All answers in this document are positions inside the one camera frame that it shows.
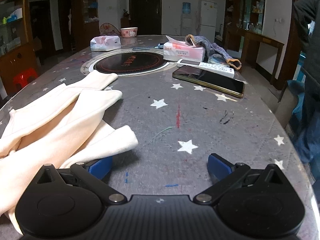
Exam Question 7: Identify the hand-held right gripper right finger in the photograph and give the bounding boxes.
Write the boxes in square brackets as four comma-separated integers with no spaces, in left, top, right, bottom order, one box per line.
[193,153,285,205]

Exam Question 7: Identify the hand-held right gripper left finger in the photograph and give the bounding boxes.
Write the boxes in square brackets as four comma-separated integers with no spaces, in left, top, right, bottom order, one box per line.
[35,156,128,205]

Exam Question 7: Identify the cream garment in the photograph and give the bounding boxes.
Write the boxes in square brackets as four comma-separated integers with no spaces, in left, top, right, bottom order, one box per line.
[0,70,139,233]

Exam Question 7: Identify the grey star-print tablecloth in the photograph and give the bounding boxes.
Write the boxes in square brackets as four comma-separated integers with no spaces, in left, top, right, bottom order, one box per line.
[0,34,318,240]

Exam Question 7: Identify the black smartphone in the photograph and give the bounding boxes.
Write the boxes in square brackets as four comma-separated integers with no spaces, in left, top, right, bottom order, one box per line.
[172,65,245,99]

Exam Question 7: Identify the white remote control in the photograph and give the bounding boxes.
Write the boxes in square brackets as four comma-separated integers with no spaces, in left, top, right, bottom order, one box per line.
[199,62,235,78]

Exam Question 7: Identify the blue foil packet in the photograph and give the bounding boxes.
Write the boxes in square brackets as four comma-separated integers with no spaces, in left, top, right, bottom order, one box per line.
[207,54,229,67]

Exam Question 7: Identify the round black induction cooktop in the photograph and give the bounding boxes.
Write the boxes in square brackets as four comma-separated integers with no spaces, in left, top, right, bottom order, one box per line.
[81,50,177,76]

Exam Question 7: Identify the red plastic stool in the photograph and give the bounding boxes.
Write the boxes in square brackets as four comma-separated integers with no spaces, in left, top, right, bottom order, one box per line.
[12,67,39,90]

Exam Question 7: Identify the blue grey knitted cloth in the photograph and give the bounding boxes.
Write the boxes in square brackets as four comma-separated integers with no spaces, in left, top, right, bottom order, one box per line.
[185,34,242,70]

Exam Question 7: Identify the white pink soft tissue pack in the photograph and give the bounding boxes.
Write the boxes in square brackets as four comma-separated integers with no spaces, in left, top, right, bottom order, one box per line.
[90,35,122,52]

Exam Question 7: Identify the blue smartwatch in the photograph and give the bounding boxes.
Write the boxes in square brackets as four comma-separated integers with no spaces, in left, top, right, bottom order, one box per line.
[132,44,164,50]

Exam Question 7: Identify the dark wooden desk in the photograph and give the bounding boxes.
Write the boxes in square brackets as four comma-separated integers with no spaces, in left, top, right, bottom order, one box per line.
[241,31,285,78]

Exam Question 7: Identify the pink cartoon bowl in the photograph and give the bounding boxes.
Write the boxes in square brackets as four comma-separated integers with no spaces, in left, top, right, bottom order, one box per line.
[120,27,138,38]

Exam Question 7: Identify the tall wooden shelf cabinet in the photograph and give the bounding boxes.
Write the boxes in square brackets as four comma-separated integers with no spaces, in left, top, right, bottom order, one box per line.
[71,0,100,47]

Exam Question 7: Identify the pink folding play tent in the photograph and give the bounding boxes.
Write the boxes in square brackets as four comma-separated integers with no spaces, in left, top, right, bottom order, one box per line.
[99,22,122,37]

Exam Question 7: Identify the glass-front wooden display cabinet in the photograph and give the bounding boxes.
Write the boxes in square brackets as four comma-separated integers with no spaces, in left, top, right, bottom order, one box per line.
[0,0,38,98]

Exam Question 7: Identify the white refrigerator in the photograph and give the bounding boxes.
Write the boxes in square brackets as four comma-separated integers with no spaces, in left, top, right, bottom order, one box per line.
[199,0,218,43]

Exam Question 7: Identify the water dispenser with blue bottle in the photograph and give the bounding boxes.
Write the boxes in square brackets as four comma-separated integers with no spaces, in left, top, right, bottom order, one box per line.
[180,2,192,36]

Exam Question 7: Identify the dark wooden door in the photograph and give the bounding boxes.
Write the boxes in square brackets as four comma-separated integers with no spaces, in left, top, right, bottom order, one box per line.
[129,0,162,36]

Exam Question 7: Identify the wooden wall cabinet with shelves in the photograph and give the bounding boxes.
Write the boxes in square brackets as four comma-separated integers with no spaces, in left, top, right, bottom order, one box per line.
[225,0,265,53]

